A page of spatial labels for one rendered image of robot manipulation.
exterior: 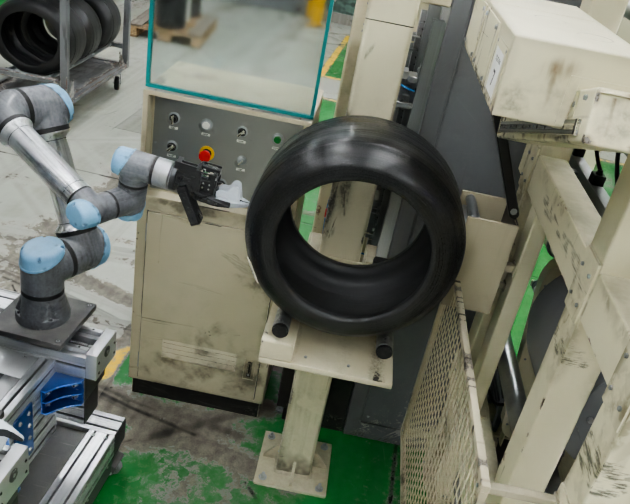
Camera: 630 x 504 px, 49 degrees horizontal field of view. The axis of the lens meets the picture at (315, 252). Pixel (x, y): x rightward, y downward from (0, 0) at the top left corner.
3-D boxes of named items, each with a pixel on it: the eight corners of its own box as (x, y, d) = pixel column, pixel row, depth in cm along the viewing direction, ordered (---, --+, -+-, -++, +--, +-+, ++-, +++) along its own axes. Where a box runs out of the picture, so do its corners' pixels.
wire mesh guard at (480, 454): (400, 430, 246) (452, 262, 213) (405, 431, 246) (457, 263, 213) (399, 689, 167) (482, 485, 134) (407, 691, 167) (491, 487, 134)
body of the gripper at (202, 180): (218, 177, 173) (171, 163, 173) (211, 207, 177) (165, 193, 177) (225, 166, 180) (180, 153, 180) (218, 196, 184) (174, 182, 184)
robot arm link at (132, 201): (96, 216, 182) (101, 180, 177) (129, 204, 191) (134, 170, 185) (117, 230, 179) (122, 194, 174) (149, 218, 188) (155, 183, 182)
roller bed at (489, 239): (437, 272, 226) (462, 189, 212) (482, 281, 226) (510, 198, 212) (440, 304, 209) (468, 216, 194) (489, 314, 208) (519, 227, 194)
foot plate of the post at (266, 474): (265, 432, 276) (266, 425, 274) (331, 446, 276) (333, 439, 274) (252, 483, 252) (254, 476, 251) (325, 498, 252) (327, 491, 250)
